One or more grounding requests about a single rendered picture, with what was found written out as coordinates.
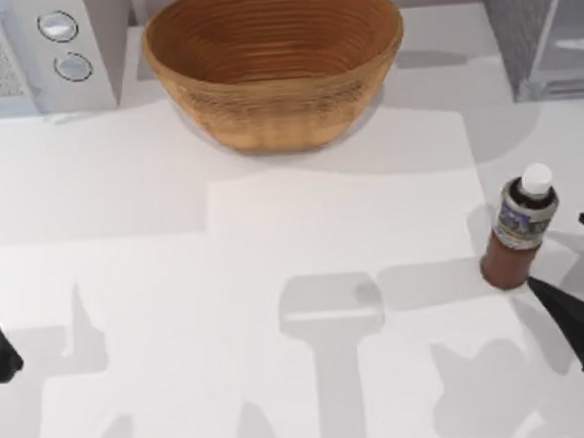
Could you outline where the brown bottle with white cap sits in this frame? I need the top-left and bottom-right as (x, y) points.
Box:
(473, 160), (566, 293)

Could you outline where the brown woven basket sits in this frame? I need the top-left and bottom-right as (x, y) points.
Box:
(137, 0), (413, 165)

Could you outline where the pale microwave oven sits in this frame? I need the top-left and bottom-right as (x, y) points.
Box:
(0, 0), (139, 120)

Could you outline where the round microwave knob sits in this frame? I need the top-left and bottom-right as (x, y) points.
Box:
(35, 8), (81, 46)
(52, 49), (96, 85)

